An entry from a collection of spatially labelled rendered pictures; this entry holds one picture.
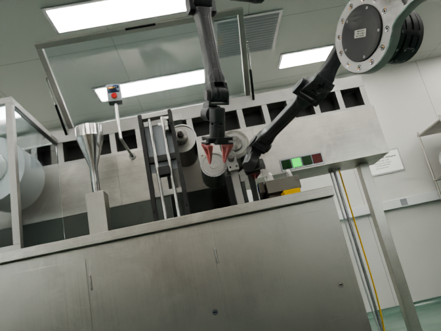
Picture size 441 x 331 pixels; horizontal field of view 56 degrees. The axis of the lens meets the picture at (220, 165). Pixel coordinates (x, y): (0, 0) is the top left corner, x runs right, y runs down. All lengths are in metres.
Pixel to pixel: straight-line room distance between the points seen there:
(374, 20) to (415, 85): 4.60
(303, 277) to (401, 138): 3.83
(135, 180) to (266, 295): 1.07
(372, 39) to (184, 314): 1.14
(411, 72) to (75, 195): 4.47
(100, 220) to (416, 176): 3.96
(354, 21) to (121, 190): 1.61
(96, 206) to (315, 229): 1.05
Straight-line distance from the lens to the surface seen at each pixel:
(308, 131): 2.46
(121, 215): 2.33
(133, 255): 1.68
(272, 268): 1.65
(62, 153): 2.53
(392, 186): 5.10
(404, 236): 5.03
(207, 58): 1.54
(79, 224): 2.39
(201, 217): 1.64
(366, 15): 1.14
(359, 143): 2.51
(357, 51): 1.15
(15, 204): 1.91
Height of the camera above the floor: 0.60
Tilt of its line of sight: 16 degrees up
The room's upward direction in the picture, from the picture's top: 12 degrees counter-clockwise
